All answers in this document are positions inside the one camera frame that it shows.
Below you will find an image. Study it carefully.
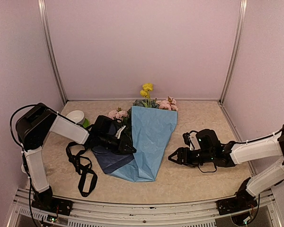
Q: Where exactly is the blue wrapping paper sheet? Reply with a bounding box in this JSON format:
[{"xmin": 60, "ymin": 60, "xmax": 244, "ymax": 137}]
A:
[{"xmin": 92, "ymin": 106, "xmax": 178, "ymax": 182}]

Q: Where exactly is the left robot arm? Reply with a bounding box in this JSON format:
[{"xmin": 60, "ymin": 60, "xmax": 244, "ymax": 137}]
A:
[{"xmin": 12, "ymin": 103, "xmax": 137, "ymax": 210}]

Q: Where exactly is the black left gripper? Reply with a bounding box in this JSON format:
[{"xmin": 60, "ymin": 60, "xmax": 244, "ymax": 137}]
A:
[{"xmin": 99, "ymin": 132, "xmax": 136, "ymax": 154}]

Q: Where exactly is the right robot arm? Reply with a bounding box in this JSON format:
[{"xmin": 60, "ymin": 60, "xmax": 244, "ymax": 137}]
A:
[{"xmin": 168, "ymin": 125, "xmax": 284, "ymax": 210}]

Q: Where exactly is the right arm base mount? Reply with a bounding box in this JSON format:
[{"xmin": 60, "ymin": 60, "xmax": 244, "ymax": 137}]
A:
[{"xmin": 216, "ymin": 197, "xmax": 258, "ymax": 215}]

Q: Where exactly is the aluminium front frame rail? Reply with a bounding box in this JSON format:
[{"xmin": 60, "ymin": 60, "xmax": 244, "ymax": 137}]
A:
[{"xmin": 7, "ymin": 189, "xmax": 283, "ymax": 227}]

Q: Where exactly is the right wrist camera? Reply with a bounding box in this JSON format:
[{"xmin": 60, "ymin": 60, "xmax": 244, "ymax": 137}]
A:
[{"xmin": 182, "ymin": 132, "xmax": 195, "ymax": 150}]

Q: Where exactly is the white ceramic bowl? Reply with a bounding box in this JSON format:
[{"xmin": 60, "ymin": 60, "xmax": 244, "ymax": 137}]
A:
[{"xmin": 66, "ymin": 110, "xmax": 85, "ymax": 125}]

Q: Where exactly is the yellow fake flower stem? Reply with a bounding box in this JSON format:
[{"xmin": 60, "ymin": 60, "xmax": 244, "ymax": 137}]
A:
[{"xmin": 140, "ymin": 83, "xmax": 153, "ymax": 107}]

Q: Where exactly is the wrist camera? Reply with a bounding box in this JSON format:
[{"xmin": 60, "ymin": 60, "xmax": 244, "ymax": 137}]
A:
[
  {"xmin": 115, "ymin": 125, "xmax": 126, "ymax": 139},
  {"xmin": 182, "ymin": 132, "xmax": 195, "ymax": 150}
]

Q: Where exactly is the pale pink fake flower stem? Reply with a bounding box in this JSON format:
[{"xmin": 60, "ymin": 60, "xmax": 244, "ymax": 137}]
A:
[{"xmin": 156, "ymin": 96, "xmax": 178, "ymax": 111}]

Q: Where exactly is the green plastic plate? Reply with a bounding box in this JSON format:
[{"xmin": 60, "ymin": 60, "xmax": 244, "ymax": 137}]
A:
[{"xmin": 82, "ymin": 118, "xmax": 89, "ymax": 128}]

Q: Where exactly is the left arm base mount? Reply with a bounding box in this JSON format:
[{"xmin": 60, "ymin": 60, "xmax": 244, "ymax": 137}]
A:
[{"xmin": 32, "ymin": 197, "xmax": 73, "ymax": 216}]

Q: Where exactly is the aluminium corner post left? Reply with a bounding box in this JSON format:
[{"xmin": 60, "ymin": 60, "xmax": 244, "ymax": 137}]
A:
[{"xmin": 38, "ymin": 0, "xmax": 68, "ymax": 105}]

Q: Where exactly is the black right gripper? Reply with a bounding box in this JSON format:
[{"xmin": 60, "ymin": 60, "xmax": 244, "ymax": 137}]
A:
[{"xmin": 168, "ymin": 147, "xmax": 213, "ymax": 168}]

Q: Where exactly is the black printed ribbon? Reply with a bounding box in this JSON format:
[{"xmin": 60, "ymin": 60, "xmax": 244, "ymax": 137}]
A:
[{"xmin": 66, "ymin": 141, "xmax": 98, "ymax": 197}]

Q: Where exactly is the blue fake flower bunch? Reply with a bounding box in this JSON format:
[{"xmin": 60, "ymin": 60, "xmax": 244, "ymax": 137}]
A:
[{"xmin": 133, "ymin": 99, "xmax": 159, "ymax": 108}]

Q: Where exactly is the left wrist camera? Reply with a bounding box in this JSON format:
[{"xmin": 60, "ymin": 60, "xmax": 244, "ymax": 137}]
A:
[{"xmin": 115, "ymin": 125, "xmax": 126, "ymax": 139}]

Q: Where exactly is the aluminium corner post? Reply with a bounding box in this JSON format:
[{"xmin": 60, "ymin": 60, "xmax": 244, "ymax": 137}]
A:
[
  {"xmin": 219, "ymin": 0, "xmax": 248, "ymax": 105},
  {"xmin": 38, "ymin": 0, "xmax": 68, "ymax": 105}
]

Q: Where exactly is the aluminium corner post right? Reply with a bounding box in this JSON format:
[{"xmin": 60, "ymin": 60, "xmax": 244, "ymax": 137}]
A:
[{"xmin": 219, "ymin": 0, "xmax": 248, "ymax": 105}]

